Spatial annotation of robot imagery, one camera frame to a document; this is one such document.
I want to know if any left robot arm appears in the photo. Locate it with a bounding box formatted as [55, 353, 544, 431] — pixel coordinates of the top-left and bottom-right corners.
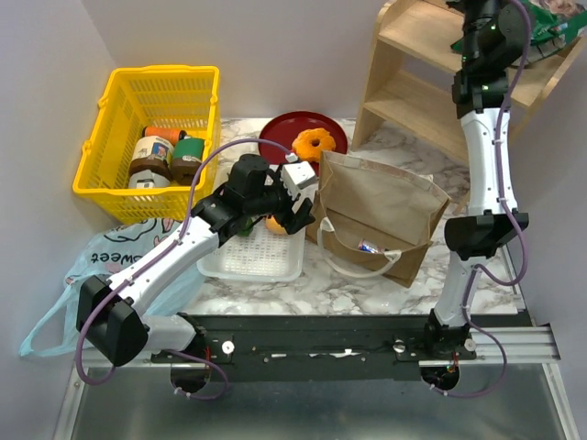
[76, 153, 317, 367]

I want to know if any green lidded brown jar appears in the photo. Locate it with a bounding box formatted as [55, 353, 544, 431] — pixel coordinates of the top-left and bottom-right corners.
[171, 137, 205, 186]

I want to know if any yellow plastic shopping basket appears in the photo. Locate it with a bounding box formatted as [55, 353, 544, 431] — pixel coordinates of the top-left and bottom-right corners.
[72, 65, 221, 224]

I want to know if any red round tray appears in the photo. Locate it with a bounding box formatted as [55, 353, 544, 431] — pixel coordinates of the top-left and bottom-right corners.
[259, 111, 348, 154]

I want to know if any orange citrus fruit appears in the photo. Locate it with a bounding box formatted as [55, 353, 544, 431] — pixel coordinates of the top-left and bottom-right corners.
[265, 216, 287, 236]

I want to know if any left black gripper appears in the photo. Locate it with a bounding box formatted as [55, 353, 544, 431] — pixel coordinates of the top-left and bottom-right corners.
[245, 163, 316, 236]

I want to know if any grey white packaged item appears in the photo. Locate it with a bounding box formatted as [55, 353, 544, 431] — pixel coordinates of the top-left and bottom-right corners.
[128, 170, 171, 189]

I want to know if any white labelled brown jar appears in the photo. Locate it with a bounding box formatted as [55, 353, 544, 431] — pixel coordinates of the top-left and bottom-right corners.
[128, 136, 174, 180]

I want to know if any green lime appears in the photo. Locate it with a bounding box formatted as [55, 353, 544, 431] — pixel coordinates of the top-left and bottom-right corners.
[238, 218, 254, 237]

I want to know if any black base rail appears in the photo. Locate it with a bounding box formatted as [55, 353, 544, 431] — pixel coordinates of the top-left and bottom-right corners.
[150, 313, 533, 382]

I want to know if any brown paper bag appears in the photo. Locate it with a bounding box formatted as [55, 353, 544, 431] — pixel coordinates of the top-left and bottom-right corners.
[306, 151, 450, 287]

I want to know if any wooden shelf unit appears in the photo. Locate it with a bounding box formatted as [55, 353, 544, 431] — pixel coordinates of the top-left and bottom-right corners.
[350, 0, 587, 215]

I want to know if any orange capped bottle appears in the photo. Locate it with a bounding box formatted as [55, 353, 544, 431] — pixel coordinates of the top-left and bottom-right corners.
[142, 126, 187, 145]

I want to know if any blue silver drink can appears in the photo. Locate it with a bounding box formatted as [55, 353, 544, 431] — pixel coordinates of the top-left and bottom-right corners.
[358, 239, 387, 254]

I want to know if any light blue plastic grocery bag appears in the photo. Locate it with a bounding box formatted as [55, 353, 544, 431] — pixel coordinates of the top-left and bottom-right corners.
[18, 218, 205, 358]

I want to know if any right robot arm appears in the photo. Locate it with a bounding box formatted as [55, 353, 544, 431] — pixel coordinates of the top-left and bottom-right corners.
[421, 1, 533, 359]

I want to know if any white plastic perforated basket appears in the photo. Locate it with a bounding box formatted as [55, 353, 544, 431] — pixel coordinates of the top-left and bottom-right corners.
[196, 162, 307, 282]

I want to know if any orange ring doughnut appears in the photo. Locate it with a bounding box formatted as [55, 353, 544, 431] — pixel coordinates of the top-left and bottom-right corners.
[292, 128, 337, 163]

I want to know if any green snack packet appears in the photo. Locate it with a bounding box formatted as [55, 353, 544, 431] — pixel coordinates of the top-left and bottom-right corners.
[447, 1, 586, 71]

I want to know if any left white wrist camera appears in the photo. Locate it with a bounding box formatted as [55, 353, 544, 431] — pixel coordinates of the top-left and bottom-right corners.
[281, 161, 317, 201]

